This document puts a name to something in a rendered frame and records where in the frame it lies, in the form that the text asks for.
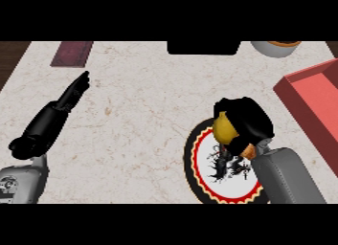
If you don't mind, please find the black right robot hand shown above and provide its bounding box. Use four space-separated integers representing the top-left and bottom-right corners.
213 97 276 155

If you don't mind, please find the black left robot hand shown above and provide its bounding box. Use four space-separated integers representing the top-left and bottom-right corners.
8 70 90 161

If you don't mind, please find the yellow lemon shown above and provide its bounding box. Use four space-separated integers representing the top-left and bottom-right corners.
211 110 241 145

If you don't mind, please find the white plate with red rim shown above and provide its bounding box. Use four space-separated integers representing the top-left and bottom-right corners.
183 117 270 205

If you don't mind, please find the red cardboard box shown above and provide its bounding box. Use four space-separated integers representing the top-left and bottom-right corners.
272 57 338 193

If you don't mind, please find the black rectangular appliance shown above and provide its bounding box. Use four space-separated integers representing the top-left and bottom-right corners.
165 41 242 56

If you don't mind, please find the white bowl with orange contents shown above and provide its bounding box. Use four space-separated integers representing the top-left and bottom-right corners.
250 41 303 59

